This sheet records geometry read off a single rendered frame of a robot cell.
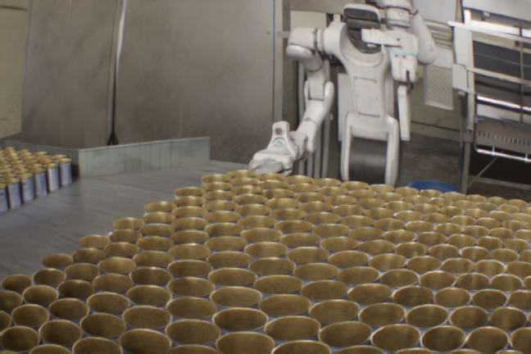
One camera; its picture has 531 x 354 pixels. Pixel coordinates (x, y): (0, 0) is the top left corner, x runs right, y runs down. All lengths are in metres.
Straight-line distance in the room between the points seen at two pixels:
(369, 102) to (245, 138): 1.50
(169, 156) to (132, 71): 1.77
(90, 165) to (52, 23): 2.60
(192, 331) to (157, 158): 1.21
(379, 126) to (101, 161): 0.93
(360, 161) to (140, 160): 0.71
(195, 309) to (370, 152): 1.21
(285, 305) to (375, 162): 1.14
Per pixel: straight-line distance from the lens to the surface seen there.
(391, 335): 0.65
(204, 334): 0.67
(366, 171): 1.84
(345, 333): 0.66
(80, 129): 3.93
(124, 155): 1.80
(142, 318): 0.71
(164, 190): 1.61
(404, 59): 1.10
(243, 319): 0.70
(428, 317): 0.70
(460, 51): 3.19
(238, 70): 3.13
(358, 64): 1.70
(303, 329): 0.68
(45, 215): 1.44
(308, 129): 1.82
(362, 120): 1.82
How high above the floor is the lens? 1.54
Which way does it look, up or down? 15 degrees down
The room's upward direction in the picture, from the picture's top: 1 degrees clockwise
